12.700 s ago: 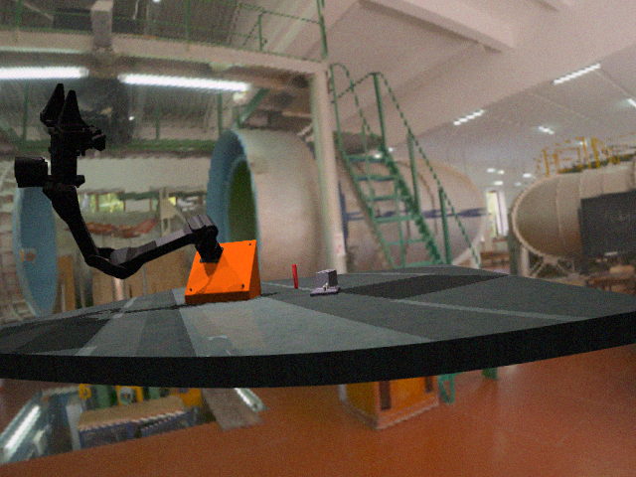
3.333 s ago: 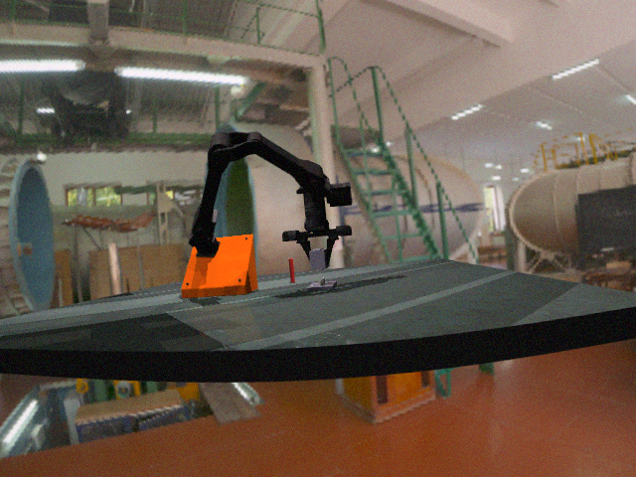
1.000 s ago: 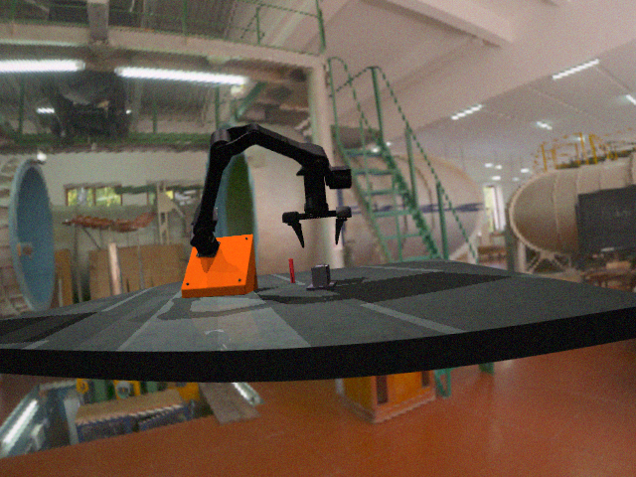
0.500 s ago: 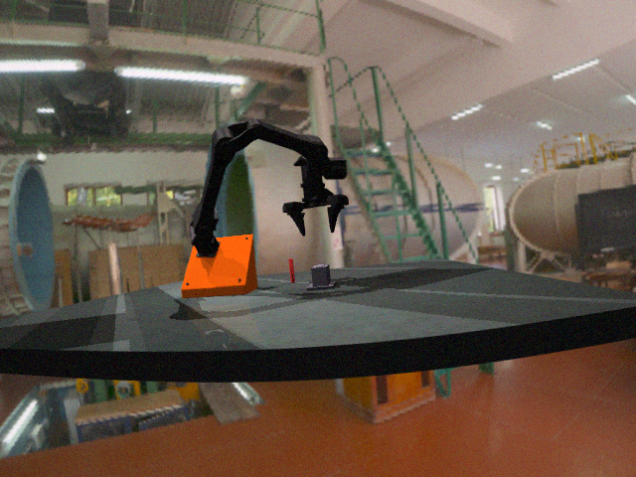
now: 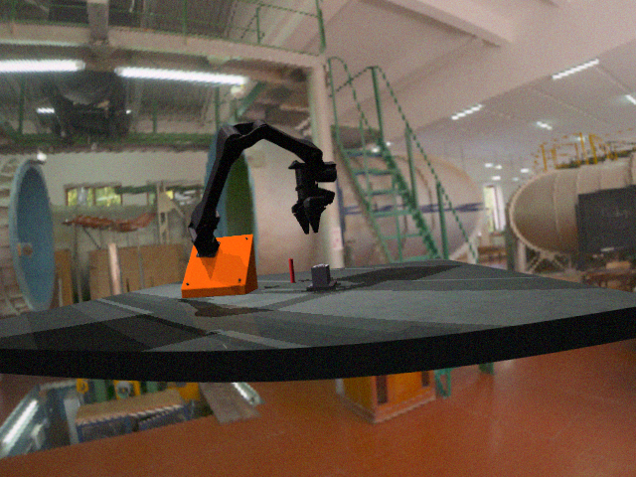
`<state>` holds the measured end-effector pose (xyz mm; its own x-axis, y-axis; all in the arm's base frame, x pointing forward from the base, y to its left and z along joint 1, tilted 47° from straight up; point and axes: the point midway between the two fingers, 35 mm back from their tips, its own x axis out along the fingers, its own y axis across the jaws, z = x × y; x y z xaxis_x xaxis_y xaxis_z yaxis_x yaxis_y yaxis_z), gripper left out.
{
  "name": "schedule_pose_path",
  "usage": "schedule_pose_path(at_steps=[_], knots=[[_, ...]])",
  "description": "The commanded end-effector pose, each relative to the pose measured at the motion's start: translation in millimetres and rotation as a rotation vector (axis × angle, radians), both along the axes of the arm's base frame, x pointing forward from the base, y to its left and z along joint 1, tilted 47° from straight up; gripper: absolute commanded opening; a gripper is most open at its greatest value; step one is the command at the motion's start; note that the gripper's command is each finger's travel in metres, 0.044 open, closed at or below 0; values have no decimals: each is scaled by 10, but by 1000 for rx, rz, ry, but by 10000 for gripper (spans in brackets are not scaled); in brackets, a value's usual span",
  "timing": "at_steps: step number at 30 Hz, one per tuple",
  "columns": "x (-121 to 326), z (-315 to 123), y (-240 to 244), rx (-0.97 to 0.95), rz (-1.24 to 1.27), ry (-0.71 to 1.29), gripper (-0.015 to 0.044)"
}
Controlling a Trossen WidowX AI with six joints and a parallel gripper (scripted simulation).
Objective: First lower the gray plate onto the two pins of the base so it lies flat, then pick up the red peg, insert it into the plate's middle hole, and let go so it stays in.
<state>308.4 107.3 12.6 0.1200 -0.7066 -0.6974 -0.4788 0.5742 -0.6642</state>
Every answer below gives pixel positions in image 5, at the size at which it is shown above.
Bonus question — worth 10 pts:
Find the red peg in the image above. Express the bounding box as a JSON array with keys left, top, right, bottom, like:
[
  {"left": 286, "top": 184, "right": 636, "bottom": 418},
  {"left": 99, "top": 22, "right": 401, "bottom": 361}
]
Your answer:
[{"left": 288, "top": 258, "right": 295, "bottom": 283}]

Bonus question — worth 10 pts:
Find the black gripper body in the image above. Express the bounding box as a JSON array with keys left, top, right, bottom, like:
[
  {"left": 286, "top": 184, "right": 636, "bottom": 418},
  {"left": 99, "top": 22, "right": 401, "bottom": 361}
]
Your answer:
[{"left": 291, "top": 181, "right": 328, "bottom": 213}]

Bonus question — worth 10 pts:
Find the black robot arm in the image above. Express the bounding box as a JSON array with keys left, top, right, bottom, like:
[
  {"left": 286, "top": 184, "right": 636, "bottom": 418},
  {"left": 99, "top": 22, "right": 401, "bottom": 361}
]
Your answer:
[{"left": 188, "top": 120, "right": 337, "bottom": 258}]

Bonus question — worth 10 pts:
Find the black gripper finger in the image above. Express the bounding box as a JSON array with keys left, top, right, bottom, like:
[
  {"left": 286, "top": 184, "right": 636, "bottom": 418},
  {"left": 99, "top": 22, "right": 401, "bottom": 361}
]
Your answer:
[
  {"left": 304, "top": 207, "right": 326, "bottom": 233},
  {"left": 293, "top": 213, "right": 309, "bottom": 235}
]

